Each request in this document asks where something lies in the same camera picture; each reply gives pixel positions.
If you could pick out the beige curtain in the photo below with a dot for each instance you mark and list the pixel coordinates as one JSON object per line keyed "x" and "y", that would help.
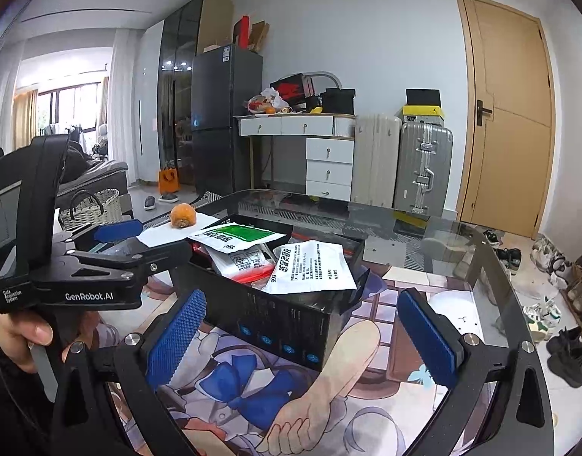
{"x": 24, "y": 118}

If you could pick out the plastic bag of fruit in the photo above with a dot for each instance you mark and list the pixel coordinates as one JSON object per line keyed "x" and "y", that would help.
{"x": 267, "y": 102}

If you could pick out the dark glass cabinet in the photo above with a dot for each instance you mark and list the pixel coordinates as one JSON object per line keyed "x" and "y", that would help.
{"x": 181, "y": 85}

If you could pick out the white curtain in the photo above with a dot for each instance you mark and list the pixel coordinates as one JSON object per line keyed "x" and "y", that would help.
{"x": 124, "y": 104}

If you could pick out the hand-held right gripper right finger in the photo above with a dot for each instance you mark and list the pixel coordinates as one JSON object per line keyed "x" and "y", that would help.
{"x": 428, "y": 342}

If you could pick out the window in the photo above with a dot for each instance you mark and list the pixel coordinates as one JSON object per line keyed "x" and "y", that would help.
{"x": 72, "y": 107}

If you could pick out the white medicine packet red stripe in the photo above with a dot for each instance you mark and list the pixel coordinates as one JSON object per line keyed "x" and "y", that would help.
{"x": 238, "y": 264}

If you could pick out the printed cartoon table mat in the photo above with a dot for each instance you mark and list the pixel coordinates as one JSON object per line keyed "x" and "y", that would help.
{"x": 281, "y": 403}

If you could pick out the orange fruit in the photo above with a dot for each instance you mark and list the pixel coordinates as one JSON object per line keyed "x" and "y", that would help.
{"x": 182, "y": 216}

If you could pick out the white paper sheet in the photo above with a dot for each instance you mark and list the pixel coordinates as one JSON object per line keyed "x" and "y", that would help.
{"x": 157, "y": 236}

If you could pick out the black storage box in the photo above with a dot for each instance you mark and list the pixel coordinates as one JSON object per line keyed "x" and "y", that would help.
{"x": 272, "y": 323}

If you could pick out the grey slipper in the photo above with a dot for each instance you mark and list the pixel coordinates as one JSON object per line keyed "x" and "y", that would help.
{"x": 150, "y": 203}
{"x": 169, "y": 197}

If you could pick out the person's left hand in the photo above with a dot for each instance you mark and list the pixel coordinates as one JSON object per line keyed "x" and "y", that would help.
{"x": 20, "y": 339}

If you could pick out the green white medicine packet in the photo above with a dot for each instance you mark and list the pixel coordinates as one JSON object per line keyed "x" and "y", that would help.
{"x": 238, "y": 235}

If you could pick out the white radiator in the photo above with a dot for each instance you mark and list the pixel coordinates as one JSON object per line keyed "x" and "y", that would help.
{"x": 376, "y": 161}

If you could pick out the white medicine packet black print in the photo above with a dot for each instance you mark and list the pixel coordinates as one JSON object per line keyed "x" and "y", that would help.
{"x": 310, "y": 270}

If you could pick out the black square box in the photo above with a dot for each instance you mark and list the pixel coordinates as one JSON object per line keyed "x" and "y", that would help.
{"x": 338, "y": 100}

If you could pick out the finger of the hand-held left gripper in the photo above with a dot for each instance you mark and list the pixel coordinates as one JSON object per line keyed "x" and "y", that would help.
{"x": 119, "y": 231}
{"x": 143, "y": 259}

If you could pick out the grey sofa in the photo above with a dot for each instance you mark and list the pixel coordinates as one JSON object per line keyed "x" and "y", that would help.
{"x": 96, "y": 171}

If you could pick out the black flat case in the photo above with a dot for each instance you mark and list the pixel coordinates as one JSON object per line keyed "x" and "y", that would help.
{"x": 424, "y": 98}

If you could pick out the wooden door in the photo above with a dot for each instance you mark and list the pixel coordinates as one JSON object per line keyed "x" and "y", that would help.
{"x": 507, "y": 118}

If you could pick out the orange paper bag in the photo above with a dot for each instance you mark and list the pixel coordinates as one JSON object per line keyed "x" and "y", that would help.
{"x": 168, "y": 181}

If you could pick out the yellow black flat box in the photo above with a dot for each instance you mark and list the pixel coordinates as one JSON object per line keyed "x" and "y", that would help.
{"x": 421, "y": 115}

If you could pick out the woven basket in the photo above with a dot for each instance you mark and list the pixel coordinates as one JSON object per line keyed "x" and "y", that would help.
{"x": 93, "y": 211}

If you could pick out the large brown cardboard box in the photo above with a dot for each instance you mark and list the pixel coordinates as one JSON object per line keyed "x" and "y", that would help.
{"x": 215, "y": 23}

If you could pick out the small brown cardboard box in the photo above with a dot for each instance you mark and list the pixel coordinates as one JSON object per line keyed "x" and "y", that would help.
{"x": 260, "y": 35}

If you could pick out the silver suitcase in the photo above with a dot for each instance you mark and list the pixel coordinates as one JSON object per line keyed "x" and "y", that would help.
{"x": 424, "y": 171}

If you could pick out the dark grey refrigerator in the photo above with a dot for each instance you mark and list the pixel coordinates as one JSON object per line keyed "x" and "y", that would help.
{"x": 226, "y": 118}

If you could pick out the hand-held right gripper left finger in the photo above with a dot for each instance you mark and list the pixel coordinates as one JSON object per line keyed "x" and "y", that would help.
{"x": 176, "y": 337}

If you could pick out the red upright box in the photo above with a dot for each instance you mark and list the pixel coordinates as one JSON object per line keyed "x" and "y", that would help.
{"x": 242, "y": 31}

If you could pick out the red black box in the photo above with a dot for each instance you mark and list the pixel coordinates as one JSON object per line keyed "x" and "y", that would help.
{"x": 291, "y": 88}

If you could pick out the white desk with drawers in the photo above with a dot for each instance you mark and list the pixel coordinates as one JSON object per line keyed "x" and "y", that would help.
{"x": 329, "y": 152}

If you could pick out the scattered shoes on floor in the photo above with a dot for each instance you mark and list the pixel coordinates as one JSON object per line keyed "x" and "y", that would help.
{"x": 564, "y": 351}

